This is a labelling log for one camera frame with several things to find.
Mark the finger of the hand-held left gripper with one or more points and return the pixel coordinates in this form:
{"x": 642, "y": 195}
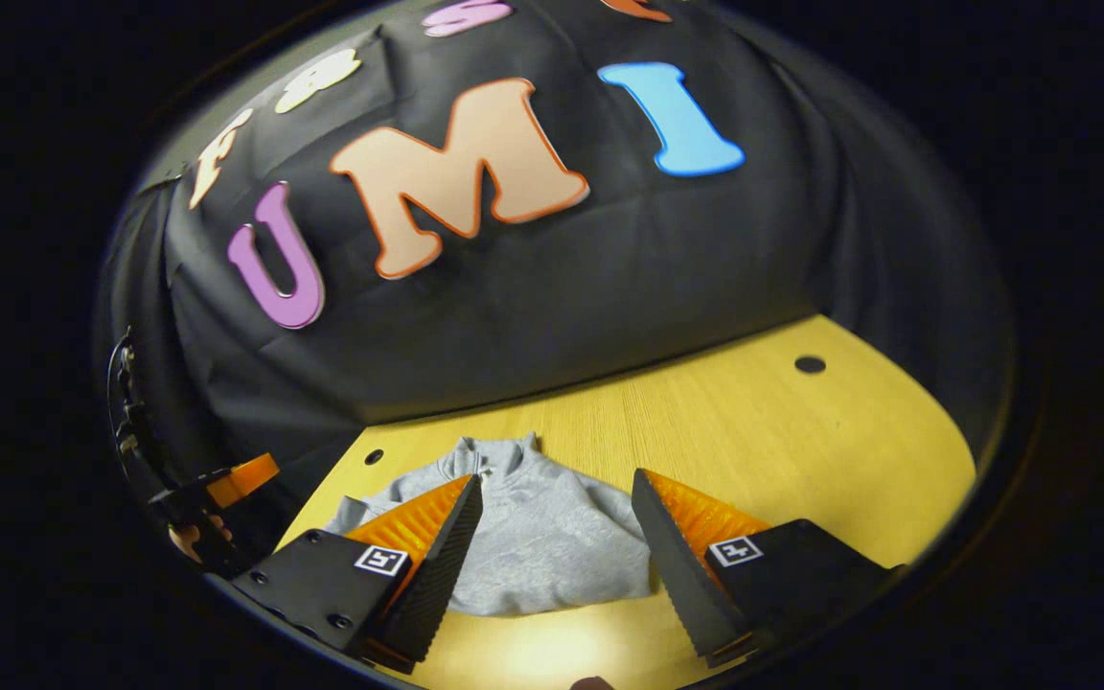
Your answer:
{"x": 241, "y": 479}

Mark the grey zip-neck sweatshirt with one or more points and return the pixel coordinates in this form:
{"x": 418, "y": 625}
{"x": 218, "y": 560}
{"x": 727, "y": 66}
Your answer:
{"x": 542, "y": 537}

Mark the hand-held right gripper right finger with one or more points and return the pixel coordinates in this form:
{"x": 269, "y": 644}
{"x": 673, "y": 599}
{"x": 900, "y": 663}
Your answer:
{"x": 686, "y": 594}

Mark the black backdrop cloth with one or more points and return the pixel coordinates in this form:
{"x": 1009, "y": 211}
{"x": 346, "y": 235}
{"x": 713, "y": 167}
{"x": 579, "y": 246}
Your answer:
{"x": 609, "y": 287}

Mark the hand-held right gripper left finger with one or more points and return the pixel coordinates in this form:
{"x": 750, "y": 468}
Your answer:
{"x": 432, "y": 594}

